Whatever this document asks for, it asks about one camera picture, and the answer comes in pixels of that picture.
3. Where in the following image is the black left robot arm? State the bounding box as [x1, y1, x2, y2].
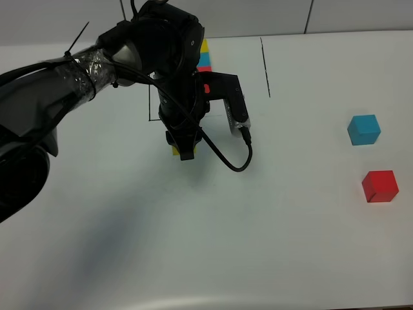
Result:
[1, 1, 206, 220]

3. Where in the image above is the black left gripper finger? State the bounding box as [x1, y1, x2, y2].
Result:
[166, 129, 202, 161]

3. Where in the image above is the black zip tie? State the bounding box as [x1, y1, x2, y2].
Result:
[64, 21, 97, 101]

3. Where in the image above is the red template block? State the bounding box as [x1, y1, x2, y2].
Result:
[197, 66, 212, 72]

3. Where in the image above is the blue template block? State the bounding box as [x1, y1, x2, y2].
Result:
[197, 52, 211, 67]

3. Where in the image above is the yellow template block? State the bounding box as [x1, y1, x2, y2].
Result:
[201, 39, 209, 54]

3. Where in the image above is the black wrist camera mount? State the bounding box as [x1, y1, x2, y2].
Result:
[199, 72, 251, 138]

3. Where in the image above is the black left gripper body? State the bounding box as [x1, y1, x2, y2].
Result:
[154, 69, 211, 136]

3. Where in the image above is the black camera cable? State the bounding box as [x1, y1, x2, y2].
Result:
[111, 57, 254, 172]

